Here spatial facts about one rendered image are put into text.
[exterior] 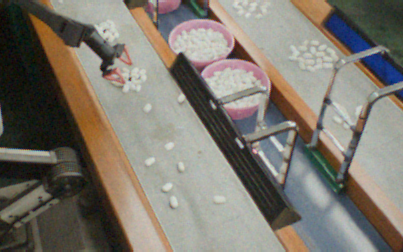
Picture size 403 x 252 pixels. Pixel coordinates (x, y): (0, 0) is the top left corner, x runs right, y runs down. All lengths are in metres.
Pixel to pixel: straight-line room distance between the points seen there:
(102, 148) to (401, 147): 1.01
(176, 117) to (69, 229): 0.56
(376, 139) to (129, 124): 0.86
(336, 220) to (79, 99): 0.98
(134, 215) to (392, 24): 2.54
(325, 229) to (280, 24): 0.96
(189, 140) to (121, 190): 0.32
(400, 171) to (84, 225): 1.09
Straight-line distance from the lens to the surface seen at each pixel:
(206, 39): 2.34
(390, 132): 2.11
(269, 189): 1.40
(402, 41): 3.75
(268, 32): 2.41
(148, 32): 2.34
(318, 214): 1.91
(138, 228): 1.71
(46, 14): 1.91
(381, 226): 1.90
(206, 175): 1.86
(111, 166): 1.85
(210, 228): 1.75
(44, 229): 2.09
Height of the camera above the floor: 2.23
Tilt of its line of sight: 45 degrees down
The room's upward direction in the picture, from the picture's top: 3 degrees counter-clockwise
